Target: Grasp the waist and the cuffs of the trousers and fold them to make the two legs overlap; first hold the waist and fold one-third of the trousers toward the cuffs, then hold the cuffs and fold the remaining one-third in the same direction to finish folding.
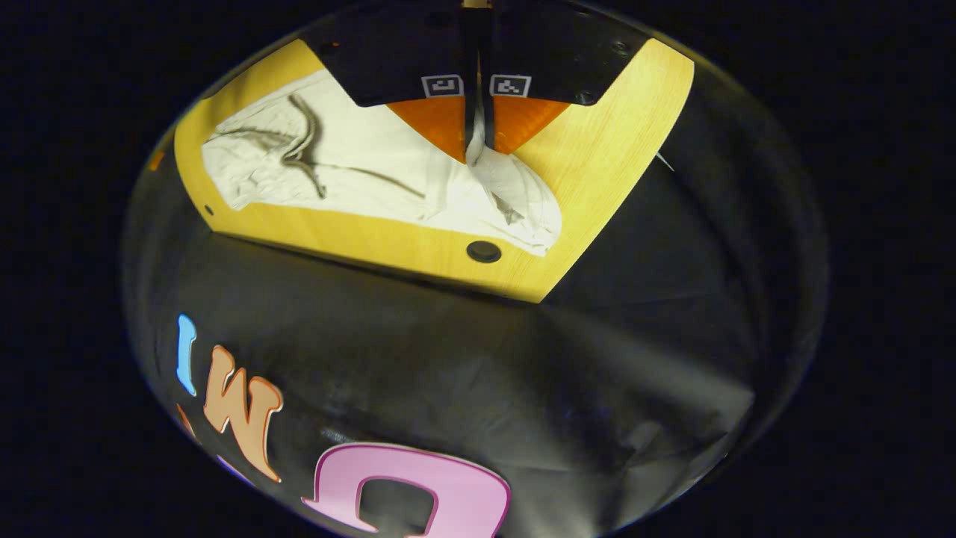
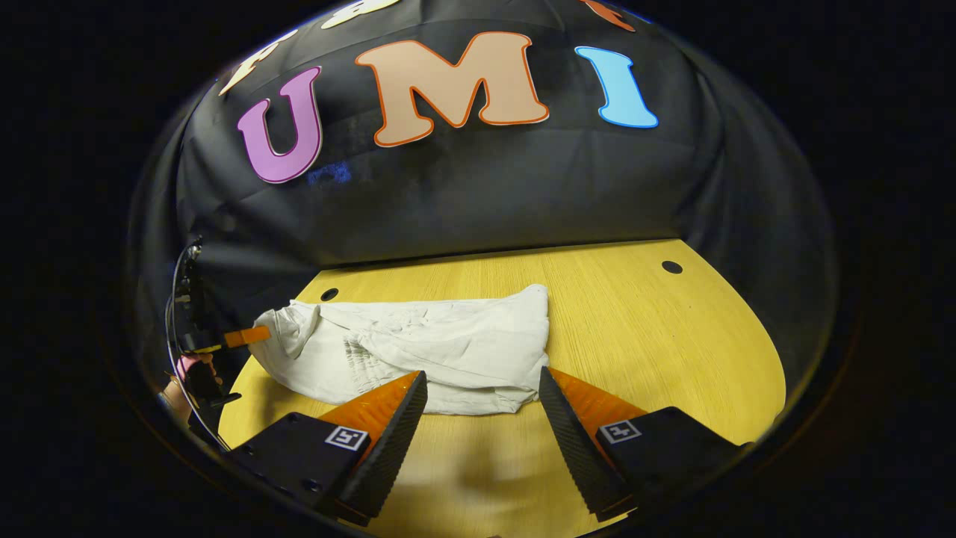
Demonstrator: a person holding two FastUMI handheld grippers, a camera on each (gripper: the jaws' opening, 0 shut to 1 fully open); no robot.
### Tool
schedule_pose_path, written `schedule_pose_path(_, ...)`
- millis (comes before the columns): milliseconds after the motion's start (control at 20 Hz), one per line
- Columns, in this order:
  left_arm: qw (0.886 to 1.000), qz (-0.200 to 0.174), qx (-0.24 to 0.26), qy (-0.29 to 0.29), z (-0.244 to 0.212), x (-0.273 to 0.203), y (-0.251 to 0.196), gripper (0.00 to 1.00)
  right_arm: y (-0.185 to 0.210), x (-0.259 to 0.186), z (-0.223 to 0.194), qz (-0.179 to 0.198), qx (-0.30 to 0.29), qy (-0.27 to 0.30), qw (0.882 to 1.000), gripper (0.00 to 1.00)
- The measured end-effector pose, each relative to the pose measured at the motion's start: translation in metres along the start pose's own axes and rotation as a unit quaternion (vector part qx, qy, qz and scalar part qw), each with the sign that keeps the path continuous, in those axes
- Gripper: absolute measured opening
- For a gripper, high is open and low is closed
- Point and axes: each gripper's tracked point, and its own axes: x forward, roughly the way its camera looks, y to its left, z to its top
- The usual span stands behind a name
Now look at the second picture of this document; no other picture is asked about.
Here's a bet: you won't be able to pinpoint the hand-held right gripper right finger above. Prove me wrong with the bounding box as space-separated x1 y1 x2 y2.
538 365 753 523

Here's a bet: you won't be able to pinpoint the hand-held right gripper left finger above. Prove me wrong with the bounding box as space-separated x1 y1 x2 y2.
230 371 429 525

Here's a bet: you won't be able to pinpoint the white jeans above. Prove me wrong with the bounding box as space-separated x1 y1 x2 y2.
248 283 552 416

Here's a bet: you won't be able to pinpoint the black backdrop cloth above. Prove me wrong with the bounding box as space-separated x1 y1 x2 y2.
131 0 834 374

